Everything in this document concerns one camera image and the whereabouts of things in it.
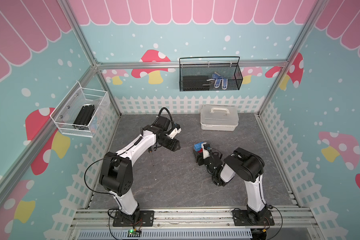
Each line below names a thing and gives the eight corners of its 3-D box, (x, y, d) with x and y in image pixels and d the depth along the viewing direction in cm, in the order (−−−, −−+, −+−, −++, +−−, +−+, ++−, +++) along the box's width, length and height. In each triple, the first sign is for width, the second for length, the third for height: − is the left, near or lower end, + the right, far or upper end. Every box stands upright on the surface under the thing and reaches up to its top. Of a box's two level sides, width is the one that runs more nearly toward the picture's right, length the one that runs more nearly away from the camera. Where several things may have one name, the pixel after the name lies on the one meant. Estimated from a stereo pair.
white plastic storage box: (201, 133, 111) (202, 121, 101) (199, 110, 127) (200, 98, 116) (236, 133, 111) (242, 121, 101) (230, 110, 127) (234, 98, 116)
